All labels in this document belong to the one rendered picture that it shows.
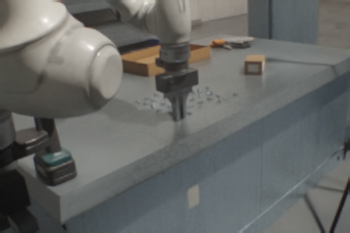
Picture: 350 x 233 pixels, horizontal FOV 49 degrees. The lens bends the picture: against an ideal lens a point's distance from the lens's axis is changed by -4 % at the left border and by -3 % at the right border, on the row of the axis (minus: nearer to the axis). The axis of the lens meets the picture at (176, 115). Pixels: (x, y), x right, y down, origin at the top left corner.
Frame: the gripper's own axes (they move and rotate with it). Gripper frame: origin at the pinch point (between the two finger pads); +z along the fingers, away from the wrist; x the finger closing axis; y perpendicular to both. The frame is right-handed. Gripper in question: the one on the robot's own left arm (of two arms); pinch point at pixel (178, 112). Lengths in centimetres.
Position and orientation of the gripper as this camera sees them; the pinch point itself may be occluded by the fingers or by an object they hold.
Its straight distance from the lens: 126.3
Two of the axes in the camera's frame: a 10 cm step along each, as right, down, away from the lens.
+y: 5.7, 2.7, -7.8
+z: 0.7, 9.3, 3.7
